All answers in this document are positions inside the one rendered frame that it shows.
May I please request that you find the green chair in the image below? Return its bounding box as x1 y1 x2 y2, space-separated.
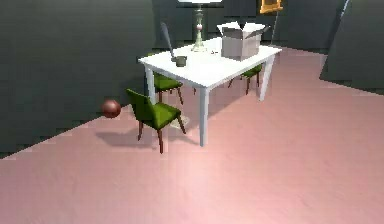
125 88 187 155
227 64 264 96
152 72 185 106

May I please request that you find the white table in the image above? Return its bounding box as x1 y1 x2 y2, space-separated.
137 36 283 148

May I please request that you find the small grey cup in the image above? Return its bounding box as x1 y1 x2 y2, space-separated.
171 55 188 68

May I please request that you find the white table lamp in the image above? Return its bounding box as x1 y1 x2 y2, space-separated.
176 0 224 53

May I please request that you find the brown ball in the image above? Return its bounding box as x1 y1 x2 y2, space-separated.
101 98 122 119

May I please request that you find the pale cardboard box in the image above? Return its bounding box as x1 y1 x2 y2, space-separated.
216 20 271 62

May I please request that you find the gold framed picture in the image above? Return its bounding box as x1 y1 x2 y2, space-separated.
259 0 284 15

